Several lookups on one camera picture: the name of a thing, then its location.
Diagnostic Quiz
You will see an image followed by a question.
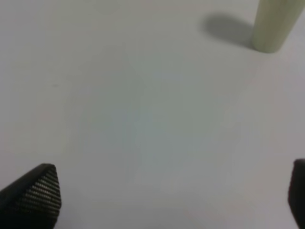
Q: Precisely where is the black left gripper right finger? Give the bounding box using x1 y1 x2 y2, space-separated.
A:
288 159 305 229

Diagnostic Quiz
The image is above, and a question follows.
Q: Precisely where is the pale yellow-green plastic cup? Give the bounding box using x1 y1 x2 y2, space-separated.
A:
252 0 305 53

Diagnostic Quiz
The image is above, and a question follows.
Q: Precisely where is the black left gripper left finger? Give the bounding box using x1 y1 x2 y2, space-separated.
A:
0 164 61 229

